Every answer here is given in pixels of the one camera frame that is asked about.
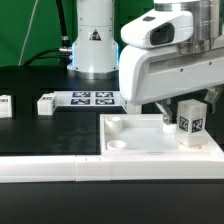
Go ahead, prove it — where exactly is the black cable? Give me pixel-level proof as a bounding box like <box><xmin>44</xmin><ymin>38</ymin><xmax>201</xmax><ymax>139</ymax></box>
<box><xmin>22</xmin><ymin>0</ymin><xmax>74</xmax><ymax>67</ymax></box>

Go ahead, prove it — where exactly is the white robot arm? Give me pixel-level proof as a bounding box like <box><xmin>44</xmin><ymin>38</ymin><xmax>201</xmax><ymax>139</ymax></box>
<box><xmin>68</xmin><ymin>0</ymin><xmax>224</xmax><ymax>123</ymax></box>

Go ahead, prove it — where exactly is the thin white cable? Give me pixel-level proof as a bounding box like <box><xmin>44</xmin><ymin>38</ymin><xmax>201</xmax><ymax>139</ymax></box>
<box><xmin>18</xmin><ymin>0</ymin><xmax>40</xmax><ymax>67</ymax></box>

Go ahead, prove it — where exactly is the white L-shaped fence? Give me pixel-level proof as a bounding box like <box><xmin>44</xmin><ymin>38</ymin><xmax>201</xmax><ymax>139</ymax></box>
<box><xmin>0</xmin><ymin>126</ymin><xmax>224</xmax><ymax>184</ymax></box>

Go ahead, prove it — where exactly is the white square table top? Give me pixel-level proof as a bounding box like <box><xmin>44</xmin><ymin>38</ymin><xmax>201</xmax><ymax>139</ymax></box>
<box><xmin>100</xmin><ymin>114</ymin><xmax>222</xmax><ymax>156</ymax></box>

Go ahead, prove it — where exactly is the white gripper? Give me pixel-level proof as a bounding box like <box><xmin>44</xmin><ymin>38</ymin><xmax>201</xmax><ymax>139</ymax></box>
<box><xmin>119</xmin><ymin>10</ymin><xmax>224</xmax><ymax>125</ymax></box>

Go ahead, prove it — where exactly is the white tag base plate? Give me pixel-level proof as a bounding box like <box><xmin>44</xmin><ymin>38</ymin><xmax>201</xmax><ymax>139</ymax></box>
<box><xmin>54</xmin><ymin>91</ymin><xmax>124</xmax><ymax>107</ymax></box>

